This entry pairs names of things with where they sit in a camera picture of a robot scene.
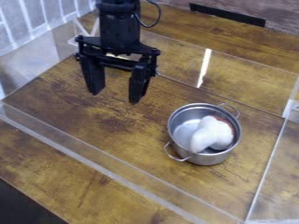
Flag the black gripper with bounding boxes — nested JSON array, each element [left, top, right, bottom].
[[75, 11, 160, 104]]

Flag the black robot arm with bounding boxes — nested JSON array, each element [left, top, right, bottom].
[[75, 0, 162, 104]]

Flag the silver metal pot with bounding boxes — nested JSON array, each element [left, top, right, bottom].
[[163, 103, 242, 165]]

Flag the white red toy mushroom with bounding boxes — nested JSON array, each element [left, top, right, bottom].
[[190, 115, 236, 154]]

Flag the black bar on table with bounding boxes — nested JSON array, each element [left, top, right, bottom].
[[190, 3, 267, 27]]

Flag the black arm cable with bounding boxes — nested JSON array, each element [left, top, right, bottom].
[[132, 0, 163, 30]]

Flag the clear acrylic enclosure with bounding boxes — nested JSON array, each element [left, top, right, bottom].
[[0, 20, 299, 224]]

